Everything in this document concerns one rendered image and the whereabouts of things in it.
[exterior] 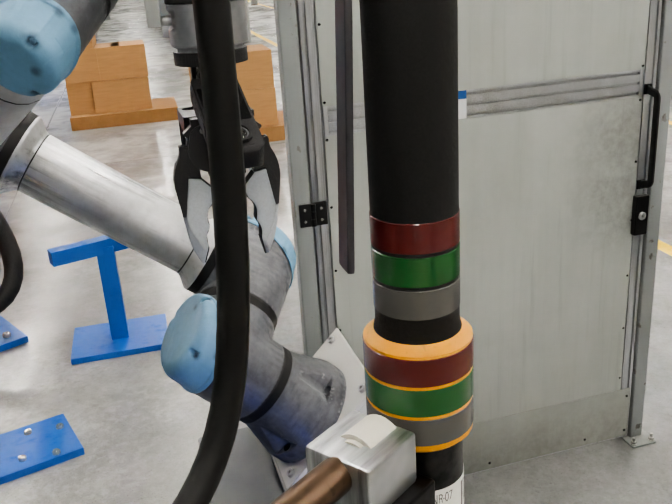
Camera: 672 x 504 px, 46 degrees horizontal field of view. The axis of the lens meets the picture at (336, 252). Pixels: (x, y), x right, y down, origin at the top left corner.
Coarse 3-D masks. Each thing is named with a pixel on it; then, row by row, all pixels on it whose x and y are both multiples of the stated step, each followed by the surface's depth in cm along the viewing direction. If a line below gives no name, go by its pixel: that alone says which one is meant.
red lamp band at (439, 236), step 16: (384, 224) 28; (400, 224) 28; (416, 224) 28; (432, 224) 28; (448, 224) 28; (384, 240) 29; (400, 240) 28; (416, 240) 28; (432, 240) 28; (448, 240) 28
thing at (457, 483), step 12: (456, 444) 32; (420, 456) 31; (432, 456) 31; (444, 456) 31; (456, 456) 32; (420, 468) 31; (432, 468) 31; (444, 468) 32; (456, 468) 32; (444, 480) 32; (456, 480) 32; (444, 492) 32; (456, 492) 32
